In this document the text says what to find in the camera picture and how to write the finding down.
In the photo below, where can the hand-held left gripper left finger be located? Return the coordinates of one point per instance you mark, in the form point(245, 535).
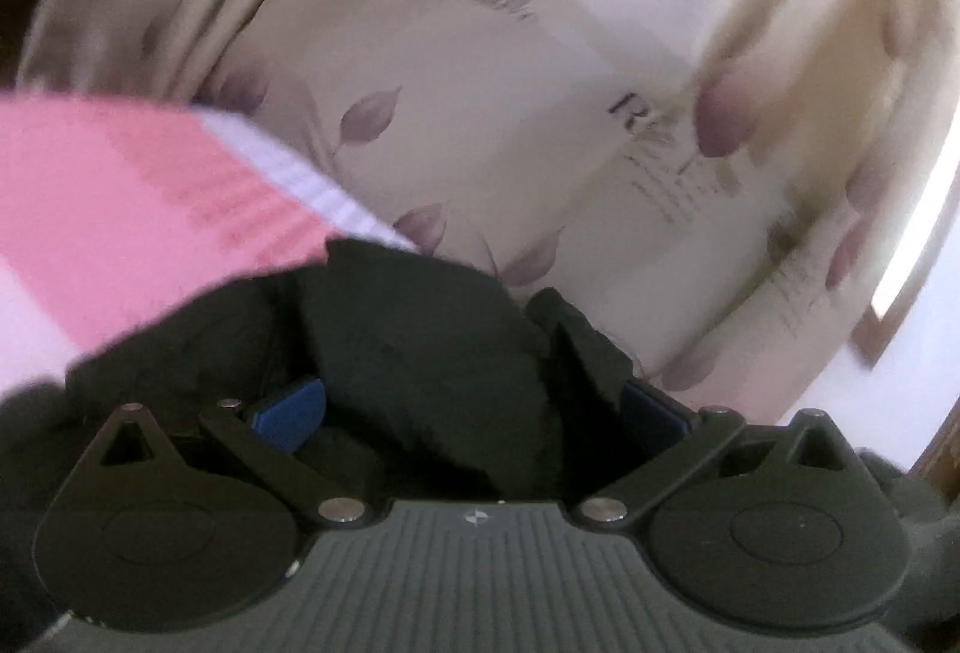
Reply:
point(289, 415)

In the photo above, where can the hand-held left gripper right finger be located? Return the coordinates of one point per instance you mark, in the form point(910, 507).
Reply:
point(654, 417)

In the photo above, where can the black padded jacket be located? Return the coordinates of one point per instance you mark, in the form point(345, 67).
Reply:
point(420, 353)

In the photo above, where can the pink checked blanket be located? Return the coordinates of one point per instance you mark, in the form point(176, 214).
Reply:
point(112, 211)

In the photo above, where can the dark grey cloth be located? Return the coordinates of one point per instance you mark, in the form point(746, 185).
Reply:
point(926, 518)

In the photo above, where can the wooden framed window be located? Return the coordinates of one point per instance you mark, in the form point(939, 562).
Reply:
point(911, 241)

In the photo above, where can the beige leaf print curtain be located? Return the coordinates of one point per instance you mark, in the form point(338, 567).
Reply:
point(525, 83)

